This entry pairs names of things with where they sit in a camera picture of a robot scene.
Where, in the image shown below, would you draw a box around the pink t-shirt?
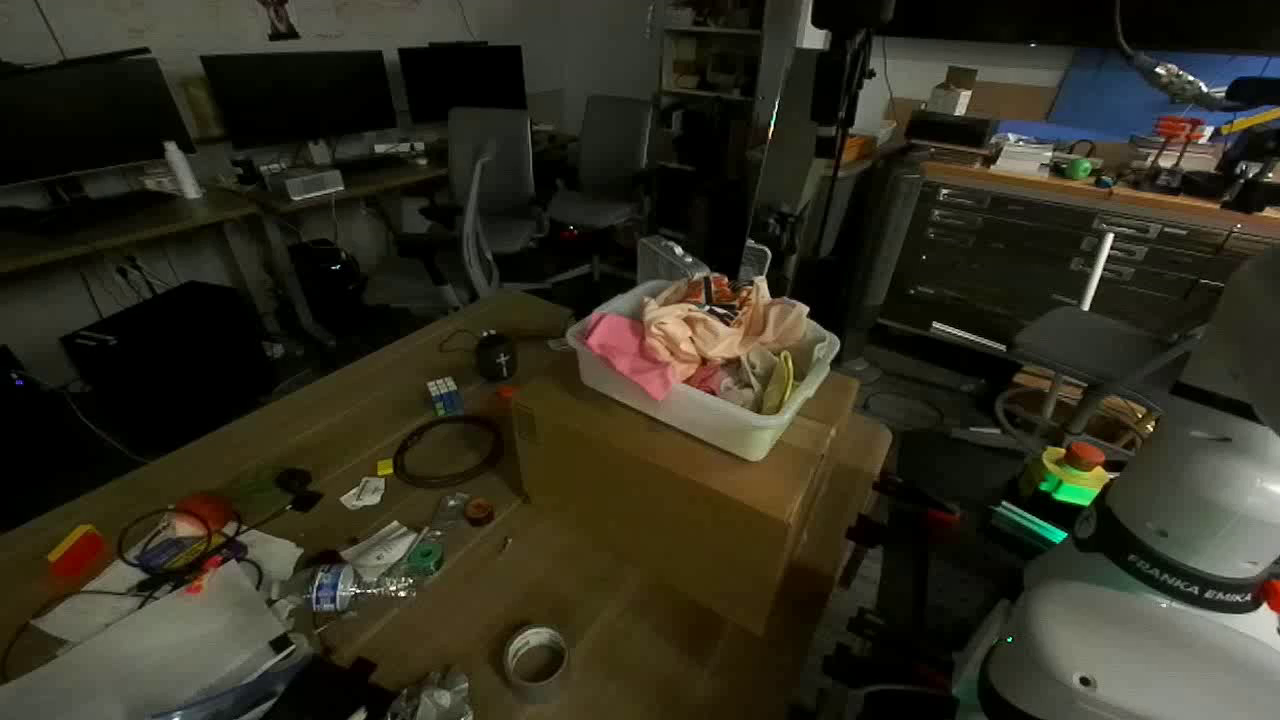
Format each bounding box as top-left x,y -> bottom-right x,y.
579,306 -> 688,404

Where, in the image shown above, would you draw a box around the peach printed t-shirt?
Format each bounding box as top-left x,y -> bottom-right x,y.
638,270 -> 817,391

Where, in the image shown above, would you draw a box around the bright yellow-green towel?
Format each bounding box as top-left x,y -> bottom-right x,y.
751,346 -> 802,418

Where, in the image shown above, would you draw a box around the white plastic box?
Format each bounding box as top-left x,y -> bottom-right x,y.
563,270 -> 843,463

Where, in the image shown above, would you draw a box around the large brown cardboard box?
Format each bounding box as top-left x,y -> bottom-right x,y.
510,355 -> 896,641

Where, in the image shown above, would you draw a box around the small brown cardboard box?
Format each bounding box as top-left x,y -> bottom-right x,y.
885,63 -> 1061,144

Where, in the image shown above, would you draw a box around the black computer mouse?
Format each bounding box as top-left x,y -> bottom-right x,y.
471,329 -> 521,387

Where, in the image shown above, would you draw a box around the small rubik's cube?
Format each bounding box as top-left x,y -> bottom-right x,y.
424,373 -> 465,418

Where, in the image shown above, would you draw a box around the grey office chair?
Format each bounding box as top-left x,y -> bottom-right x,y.
441,102 -> 547,301
540,93 -> 653,270

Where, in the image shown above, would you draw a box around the green tape roll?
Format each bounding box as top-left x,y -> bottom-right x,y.
404,528 -> 451,579

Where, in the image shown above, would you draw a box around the small white tag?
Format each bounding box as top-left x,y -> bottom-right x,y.
338,471 -> 391,514

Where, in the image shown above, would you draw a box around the tall storage shelf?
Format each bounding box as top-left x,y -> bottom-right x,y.
655,0 -> 773,277

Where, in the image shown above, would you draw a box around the white paper wrapper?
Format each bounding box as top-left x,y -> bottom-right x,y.
338,514 -> 424,582

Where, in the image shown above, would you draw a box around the grey tape roll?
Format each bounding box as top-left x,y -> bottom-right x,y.
502,620 -> 576,694

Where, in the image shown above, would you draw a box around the black computer monitor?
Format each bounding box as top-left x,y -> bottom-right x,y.
0,51 -> 201,192
398,41 -> 532,129
198,48 -> 404,152

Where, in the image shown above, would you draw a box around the small black object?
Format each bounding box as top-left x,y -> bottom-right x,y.
271,463 -> 324,514

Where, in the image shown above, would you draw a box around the small white device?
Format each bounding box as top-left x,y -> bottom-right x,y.
279,164 -> 349,209

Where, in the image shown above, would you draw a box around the clear plastic water bottle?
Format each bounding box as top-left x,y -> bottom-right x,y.
271,555 -> 422,620

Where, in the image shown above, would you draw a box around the black tool cabinet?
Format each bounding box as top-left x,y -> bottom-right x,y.
873,154 -> 1280,350

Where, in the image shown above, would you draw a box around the yellow emergency stop button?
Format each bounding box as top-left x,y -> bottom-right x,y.
1023,436 -> 1122,510

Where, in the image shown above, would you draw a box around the grey stool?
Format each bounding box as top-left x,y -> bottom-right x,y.
1009,227 -> 1206,397

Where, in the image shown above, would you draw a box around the red round lid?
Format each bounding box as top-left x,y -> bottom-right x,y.
174,489 -> 242,534

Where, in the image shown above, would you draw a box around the black bag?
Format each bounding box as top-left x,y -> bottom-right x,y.
55,277 -> 288,458

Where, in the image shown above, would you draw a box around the white plastic bottle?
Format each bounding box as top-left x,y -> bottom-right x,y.
162,135 -> 210,202

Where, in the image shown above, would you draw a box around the long wooden desk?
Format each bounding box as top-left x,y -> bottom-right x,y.
0,154 -> 451,280

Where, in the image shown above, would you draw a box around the white paper sheets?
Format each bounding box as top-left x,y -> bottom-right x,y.
0,555 -> 311,720

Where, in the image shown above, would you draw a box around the blue board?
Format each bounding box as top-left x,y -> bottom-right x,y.
1048,48 -> 1280,147

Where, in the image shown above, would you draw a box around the red and yellow block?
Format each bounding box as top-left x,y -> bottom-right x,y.
44,518 -> 118,589

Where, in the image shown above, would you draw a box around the black cable ring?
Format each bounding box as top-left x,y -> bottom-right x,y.
391,413 -> 510,491

